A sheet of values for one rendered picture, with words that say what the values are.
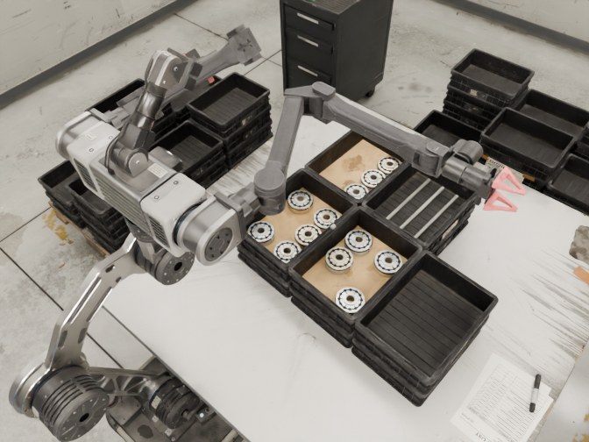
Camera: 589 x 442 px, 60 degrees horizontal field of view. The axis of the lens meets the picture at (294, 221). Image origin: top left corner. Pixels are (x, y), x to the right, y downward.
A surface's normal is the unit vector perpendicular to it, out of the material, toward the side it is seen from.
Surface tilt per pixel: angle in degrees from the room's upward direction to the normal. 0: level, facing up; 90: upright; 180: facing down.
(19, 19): 90
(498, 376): 0
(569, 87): 0
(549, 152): 0
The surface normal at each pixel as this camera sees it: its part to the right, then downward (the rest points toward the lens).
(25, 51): 0.76, 0.49
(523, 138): -0.02, -0.62
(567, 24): -0.65, 0.61
